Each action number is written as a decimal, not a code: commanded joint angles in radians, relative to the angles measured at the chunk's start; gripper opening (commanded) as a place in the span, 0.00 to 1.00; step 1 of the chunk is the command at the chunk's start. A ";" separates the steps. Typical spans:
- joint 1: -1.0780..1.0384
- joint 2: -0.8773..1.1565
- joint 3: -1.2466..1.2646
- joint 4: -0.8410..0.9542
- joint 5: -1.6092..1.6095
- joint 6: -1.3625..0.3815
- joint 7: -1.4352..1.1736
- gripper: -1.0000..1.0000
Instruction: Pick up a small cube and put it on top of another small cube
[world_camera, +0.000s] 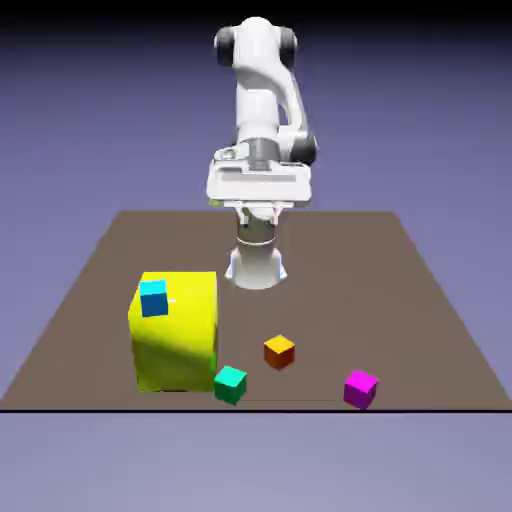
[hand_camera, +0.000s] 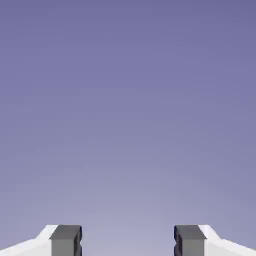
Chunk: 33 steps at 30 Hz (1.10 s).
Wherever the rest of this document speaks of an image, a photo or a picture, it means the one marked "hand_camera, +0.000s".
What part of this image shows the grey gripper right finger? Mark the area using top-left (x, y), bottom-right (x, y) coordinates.
top-left (173, 224), bottom-right (256, 256)

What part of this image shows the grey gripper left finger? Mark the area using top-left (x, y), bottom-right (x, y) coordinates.
top-left (0, 224), bottom-right (83, 256)

